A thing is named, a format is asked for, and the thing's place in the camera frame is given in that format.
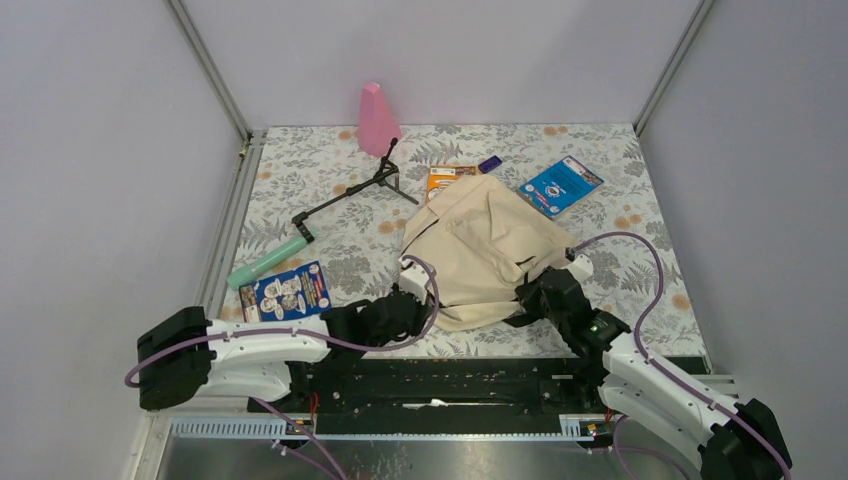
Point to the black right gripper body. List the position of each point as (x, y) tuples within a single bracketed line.
[(535, 302)]

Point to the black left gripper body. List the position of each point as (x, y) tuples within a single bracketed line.
[(412, 327)]

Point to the beige canvas backpack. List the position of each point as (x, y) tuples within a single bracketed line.
[(483, 241)]

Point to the blue picture book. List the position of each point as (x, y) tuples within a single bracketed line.
[(291, 295)]

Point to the blue booklet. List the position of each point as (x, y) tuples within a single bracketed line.
[(560, 186)]

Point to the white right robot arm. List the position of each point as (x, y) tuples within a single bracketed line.
[(721, 437)]

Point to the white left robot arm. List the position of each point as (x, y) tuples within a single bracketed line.
[(190, 355)]

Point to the black compass tool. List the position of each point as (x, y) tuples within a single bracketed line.
[(387, 176)]

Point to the orange booklet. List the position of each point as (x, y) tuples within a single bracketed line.
[(441, 176)]

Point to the small purple box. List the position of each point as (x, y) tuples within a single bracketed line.
[(489, 165)]

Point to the green tube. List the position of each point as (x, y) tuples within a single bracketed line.
[(253, 271)]

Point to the pink cone-shaped object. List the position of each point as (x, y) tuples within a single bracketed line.
[(377, 125)]

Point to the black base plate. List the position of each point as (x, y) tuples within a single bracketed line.
[(435, 396)]

